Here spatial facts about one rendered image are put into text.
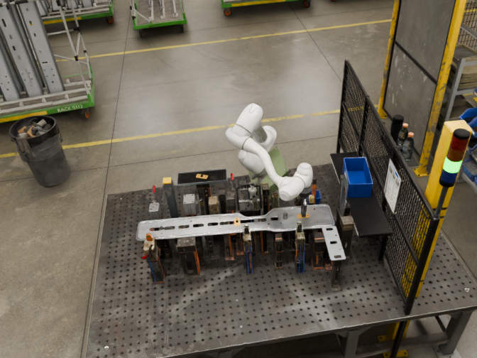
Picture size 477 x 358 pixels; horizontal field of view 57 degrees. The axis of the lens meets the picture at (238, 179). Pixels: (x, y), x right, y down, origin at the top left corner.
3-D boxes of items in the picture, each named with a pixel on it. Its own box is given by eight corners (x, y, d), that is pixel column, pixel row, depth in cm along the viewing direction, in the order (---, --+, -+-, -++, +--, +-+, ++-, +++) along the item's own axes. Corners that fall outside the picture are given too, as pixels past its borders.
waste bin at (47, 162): (28, 194, 506) (1, 143, 459) (37, 166, 547) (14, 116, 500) (72, 188, 509) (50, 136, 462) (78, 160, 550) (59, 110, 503)
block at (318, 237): (311, 270, 311) (313, 243, 293) (309, 258, 320) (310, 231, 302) (325, 269, 311) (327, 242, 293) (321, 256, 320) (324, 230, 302)
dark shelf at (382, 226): (358, 238, 291) (358, 235, 289) (329, 156, 360) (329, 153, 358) (392, 235, 291) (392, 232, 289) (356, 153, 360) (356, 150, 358)
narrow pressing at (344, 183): (342, 219, 305) (347, 182, 283) (338, 208, 314) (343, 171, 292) (343, 219, 305) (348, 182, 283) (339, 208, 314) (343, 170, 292)
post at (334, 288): (331, 292, 296) (333, 264, 278) (327, 278, 305) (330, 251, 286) (340, 291, 296) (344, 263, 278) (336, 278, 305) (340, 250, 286)
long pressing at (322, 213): (134, 244, 302) (133, 243, 301) (138, 221, 319) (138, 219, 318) (336, 226, 302) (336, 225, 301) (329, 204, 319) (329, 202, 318)
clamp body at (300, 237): (293, 274, 310) (294, 241, 287) (291, 261, 319) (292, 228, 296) (306, 273, 310) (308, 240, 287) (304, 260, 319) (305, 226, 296)
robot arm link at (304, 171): (302, 176, 297) (290, 187, 289) (302, 158, 287) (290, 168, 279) (315, 182, 291) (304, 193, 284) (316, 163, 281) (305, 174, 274)
